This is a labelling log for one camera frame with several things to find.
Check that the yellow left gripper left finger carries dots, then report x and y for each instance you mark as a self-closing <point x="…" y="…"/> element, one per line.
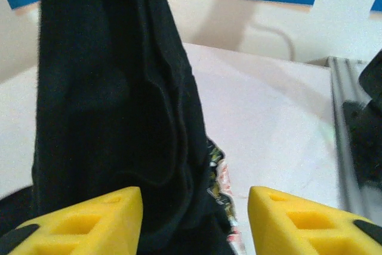
<point x="83" y="228"/>

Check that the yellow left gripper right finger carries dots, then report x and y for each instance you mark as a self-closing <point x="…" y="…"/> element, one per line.
<point x="310" y="228"/>

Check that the black t-shirt with rose print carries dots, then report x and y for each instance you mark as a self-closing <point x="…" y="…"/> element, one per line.
<point x="104" y="87"/>

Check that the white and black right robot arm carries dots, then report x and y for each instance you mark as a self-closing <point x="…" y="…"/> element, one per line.
<point x="373" y="76"/>

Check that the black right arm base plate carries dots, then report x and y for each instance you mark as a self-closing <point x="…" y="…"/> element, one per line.
<point x="361" y="135"/>

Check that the long aluminium base rail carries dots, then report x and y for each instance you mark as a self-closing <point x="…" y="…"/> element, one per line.
<point x="340" y="87"/>

